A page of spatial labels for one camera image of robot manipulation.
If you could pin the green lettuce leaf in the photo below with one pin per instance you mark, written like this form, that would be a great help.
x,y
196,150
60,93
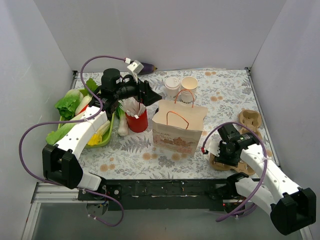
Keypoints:
x,y
67,105

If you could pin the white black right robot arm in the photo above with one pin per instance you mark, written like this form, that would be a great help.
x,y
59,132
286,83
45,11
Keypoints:
x,y
289,206

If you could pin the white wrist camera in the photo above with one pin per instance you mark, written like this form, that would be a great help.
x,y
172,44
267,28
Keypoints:
x,y
211,147
134,69

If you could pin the brown paper takeout bag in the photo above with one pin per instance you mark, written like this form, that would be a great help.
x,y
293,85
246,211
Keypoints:
x,y
178,126

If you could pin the napa cabbage lower yellow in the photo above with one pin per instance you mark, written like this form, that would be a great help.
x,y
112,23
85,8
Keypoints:
x,y
97,138

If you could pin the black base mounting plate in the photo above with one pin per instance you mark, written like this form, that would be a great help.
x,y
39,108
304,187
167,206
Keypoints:
x,y
172,203

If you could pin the green leafy herb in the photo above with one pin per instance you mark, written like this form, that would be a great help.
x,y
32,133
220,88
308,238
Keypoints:
x,y
91,84

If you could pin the green plastic tray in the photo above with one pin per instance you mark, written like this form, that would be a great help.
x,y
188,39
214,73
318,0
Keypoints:
x,y
106,138

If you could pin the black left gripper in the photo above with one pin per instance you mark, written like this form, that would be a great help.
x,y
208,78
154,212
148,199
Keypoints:
x,y
144,90

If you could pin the white paper coffee cup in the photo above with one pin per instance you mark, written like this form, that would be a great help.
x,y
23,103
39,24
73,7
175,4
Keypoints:
x,y
171,93

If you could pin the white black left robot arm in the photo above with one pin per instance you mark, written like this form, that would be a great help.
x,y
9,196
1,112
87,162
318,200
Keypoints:
x,y
60,160

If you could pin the white radish with red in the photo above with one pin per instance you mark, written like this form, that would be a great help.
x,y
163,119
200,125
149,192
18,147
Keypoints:
x,y
83,104

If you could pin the aluminium frame rail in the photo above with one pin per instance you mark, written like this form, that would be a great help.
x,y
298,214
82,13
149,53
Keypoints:
x,y
55,197

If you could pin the white plastic cup lid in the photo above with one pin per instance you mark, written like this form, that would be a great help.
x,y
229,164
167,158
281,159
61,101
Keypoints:
x,y
172,83

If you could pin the floral patterned table mat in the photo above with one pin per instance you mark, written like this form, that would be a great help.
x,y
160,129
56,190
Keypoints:
x,y
225,93

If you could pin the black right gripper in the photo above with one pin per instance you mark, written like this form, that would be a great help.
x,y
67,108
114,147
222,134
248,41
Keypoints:
x,y
225,160

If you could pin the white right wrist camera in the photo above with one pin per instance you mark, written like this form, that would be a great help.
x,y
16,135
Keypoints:
x,y
211,147

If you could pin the brown cardboard cup carrier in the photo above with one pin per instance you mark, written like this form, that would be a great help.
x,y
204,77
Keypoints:
x,y
251,119

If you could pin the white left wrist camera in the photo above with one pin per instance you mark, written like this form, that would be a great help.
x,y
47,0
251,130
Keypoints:
x,y
134,69

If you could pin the purple eggplant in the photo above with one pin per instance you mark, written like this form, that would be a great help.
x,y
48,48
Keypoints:
x,y
147,69

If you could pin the red straw holder cup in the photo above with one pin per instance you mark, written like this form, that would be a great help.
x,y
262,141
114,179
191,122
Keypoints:
x,y
139,124

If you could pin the large green napa cabbage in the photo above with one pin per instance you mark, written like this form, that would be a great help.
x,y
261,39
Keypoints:
x,y
57,135

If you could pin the stack of white paper cups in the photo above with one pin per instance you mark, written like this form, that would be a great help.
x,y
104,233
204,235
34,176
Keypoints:
x,y
188,85

